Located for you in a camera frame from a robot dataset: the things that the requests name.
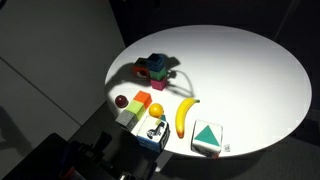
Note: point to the dark red ball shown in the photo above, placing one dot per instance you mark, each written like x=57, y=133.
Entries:
x=121, y=101

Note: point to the lime green wooden block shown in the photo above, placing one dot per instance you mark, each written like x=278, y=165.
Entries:
x=135, y=109

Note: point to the black white patterned plush cube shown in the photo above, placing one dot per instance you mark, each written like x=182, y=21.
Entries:
x=153, y=134

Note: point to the orange wooden block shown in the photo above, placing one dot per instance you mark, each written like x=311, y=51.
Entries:
x=142, y=98

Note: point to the yellow orange ball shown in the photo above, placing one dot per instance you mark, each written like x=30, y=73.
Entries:
x=156, y=110

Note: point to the blue block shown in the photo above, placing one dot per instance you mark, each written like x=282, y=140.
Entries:
x=156, y=61

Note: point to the grey wooden block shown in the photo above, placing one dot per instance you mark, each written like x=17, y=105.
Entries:
x=127, y=120

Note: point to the pink block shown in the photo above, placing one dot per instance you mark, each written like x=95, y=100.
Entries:
x=158, y=83

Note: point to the plush cube with teal triangle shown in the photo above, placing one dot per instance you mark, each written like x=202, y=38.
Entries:
x=207, y=137

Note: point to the dark camera stand equipment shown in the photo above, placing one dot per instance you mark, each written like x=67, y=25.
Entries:
x=76, y=158

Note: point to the yellow banana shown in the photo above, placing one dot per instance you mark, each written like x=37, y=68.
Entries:
x=182, y=115

